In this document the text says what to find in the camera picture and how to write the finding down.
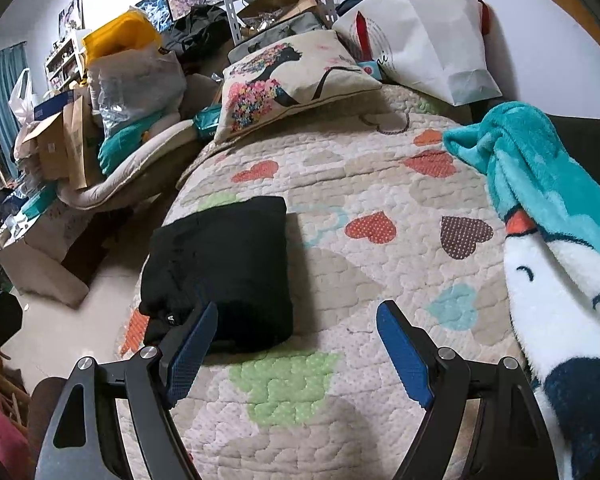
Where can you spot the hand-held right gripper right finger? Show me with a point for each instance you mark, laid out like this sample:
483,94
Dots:
402,352

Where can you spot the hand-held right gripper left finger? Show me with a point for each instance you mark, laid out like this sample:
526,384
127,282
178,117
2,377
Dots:
192,347

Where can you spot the black pants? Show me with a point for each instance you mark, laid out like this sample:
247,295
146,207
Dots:
220,270

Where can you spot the large cardboard box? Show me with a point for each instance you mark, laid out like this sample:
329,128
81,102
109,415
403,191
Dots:
40,255

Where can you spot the pink cloth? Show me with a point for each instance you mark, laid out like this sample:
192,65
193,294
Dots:
0,435

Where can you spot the heart print quilt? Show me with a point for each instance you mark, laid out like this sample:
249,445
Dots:
360,220

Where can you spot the teal fleece blanket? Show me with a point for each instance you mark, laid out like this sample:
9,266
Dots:
555,260

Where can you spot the beige padded cushion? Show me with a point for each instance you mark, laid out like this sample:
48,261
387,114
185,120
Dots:
145,165

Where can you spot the stack of cardboard boxes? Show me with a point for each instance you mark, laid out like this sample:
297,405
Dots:
60,145

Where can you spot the teal cloth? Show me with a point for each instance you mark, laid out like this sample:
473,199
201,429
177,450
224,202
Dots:
122,145

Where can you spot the blue curtain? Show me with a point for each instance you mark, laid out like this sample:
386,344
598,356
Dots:
0,110

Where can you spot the teal wipes pack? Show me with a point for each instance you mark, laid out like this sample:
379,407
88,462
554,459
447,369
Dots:
207,124

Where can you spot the white plastic bag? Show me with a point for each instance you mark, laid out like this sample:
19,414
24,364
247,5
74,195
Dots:
22,100

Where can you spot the clear plastic bag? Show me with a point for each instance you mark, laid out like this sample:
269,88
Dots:
135,90

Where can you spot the white shelf unit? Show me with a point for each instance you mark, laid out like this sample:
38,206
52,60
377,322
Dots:
65,62

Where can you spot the floral print pillow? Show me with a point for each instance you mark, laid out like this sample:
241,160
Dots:
285,85

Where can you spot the small teal box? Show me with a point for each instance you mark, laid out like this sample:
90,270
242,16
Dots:
370,69

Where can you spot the yellow plastic bin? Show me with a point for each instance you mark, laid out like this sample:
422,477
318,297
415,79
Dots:
117,35

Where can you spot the black bag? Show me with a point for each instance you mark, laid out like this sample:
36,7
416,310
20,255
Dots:
197,30

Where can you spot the white paper bag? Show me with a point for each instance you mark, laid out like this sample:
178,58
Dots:
430,35

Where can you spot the grey bag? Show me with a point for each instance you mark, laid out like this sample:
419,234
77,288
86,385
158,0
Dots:
290,27

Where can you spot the open cardboard box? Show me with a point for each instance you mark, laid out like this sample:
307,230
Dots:
275,0

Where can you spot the small wall poster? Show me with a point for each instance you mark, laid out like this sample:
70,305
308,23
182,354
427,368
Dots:
71,14

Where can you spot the blue wall poster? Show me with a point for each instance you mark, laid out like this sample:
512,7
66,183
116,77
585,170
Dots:
155,7

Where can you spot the grey metal rack post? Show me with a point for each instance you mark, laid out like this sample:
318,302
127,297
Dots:
230,5

